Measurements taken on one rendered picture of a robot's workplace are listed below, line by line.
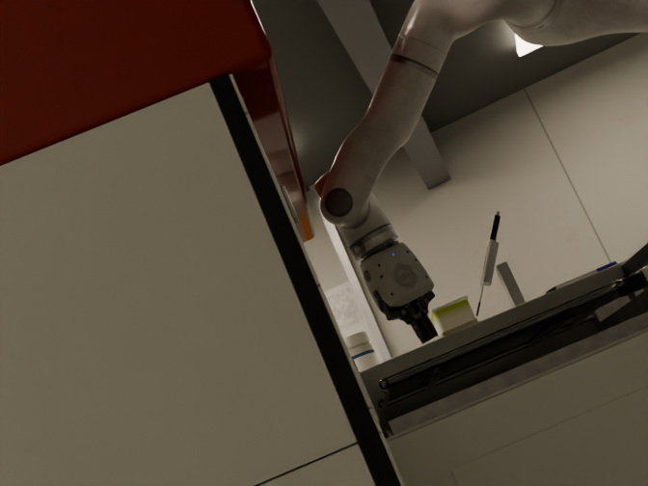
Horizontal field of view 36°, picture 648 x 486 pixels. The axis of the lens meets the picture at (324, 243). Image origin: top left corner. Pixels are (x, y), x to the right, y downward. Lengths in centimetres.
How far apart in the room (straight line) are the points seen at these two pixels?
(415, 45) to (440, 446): 78
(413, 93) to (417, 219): 638
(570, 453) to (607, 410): 7
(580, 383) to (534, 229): 681
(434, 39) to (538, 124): 646
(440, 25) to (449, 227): 635
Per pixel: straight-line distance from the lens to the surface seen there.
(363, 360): 201
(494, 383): 146
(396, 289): 170
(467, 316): 193
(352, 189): 164
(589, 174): 809
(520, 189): 806
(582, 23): 173
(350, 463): 98
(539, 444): 119
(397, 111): 172
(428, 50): 173
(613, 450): 121
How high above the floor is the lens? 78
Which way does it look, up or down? 13 degrees up
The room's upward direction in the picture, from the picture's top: 23 degrees counter-clockwise
